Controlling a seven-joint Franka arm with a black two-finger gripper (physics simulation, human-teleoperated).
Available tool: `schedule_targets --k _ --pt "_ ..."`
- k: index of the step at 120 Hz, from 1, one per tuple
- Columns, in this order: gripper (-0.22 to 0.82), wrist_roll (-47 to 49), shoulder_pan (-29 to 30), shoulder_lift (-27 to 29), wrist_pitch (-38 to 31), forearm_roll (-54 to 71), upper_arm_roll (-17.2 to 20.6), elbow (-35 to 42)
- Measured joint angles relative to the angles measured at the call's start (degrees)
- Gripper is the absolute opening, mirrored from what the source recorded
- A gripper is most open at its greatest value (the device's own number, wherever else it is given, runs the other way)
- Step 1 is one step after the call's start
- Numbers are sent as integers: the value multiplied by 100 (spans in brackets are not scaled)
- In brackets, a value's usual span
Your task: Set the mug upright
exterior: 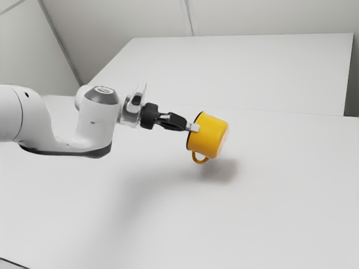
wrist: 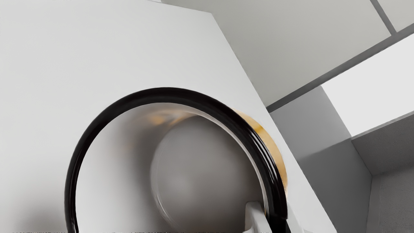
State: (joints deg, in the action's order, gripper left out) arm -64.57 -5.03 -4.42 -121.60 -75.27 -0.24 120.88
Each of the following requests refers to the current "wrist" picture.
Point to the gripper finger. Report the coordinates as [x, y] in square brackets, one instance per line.
[255, 220]

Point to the yellow mug with black rim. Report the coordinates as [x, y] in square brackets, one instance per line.
[123, 168]

